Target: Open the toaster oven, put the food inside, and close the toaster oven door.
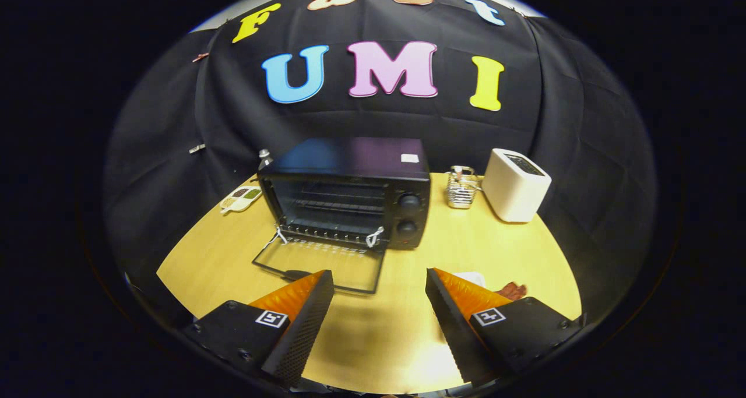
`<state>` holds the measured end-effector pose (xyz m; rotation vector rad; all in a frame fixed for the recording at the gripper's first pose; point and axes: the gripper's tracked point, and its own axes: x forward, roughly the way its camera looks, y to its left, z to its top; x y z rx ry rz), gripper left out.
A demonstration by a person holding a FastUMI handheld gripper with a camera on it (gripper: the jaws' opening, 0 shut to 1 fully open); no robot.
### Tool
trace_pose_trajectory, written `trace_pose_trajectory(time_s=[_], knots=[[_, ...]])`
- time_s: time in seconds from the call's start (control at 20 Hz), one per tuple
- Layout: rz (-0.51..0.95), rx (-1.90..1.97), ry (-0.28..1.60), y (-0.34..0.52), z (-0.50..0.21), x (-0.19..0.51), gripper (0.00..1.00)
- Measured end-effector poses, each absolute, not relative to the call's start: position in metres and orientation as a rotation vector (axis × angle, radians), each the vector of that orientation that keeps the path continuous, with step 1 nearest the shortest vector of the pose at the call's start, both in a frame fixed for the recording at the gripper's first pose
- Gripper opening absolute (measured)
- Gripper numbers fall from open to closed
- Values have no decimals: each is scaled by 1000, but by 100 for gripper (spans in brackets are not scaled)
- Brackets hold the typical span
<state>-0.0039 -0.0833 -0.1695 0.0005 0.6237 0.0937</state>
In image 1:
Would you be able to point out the red clip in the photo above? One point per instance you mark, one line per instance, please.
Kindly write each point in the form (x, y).
(200, 57)

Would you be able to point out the white toaster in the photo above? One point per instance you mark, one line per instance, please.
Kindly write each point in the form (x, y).
(513, 191)

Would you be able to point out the white divided grain dish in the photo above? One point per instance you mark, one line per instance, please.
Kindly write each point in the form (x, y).
(240, 198)

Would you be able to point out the silver clip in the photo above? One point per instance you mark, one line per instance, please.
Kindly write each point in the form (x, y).
(197, 148)

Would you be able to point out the black toaster oven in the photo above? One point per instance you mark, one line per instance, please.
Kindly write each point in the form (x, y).
(349, 159)

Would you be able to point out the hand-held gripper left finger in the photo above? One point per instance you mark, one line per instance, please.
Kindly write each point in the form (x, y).
(306, 328)

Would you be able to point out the clear plastic bottle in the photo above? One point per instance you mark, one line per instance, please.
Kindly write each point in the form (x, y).
(264, 160)

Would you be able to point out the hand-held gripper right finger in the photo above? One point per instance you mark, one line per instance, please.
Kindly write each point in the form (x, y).
(451, 328)

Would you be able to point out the brown meat piece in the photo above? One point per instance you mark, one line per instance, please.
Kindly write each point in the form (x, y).
(513, 291)

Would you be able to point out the white slotted tray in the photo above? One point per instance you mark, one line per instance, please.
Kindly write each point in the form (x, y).
(473, 278)

